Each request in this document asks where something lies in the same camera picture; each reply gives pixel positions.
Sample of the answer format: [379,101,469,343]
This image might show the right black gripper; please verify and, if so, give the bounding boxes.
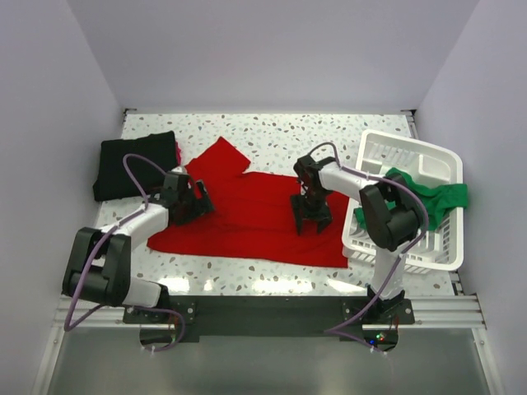
[291,188,333,234]

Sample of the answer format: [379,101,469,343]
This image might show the red t shirt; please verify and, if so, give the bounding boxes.
[147,137,348,268]

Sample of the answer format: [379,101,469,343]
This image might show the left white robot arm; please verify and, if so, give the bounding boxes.
[62,171,214,323]

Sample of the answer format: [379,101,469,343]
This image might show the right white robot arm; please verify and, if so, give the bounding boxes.
[291,155,429,323]

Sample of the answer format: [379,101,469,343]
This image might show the folded pink t shirt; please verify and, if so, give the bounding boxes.
[175,141,183,165]

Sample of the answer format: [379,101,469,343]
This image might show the folded black t shirt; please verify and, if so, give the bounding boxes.
[92,131,179,202]

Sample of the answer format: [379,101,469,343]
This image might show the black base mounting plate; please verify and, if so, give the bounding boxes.
[121,294,415,345]

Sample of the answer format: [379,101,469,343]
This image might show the green t shirt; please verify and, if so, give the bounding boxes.
[354,168,469,247]

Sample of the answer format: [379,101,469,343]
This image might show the white plastic laundry basket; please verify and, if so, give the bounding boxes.
[342,129,464,274]

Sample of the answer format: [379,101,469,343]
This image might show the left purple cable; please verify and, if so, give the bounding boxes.
[64,154,186,353]

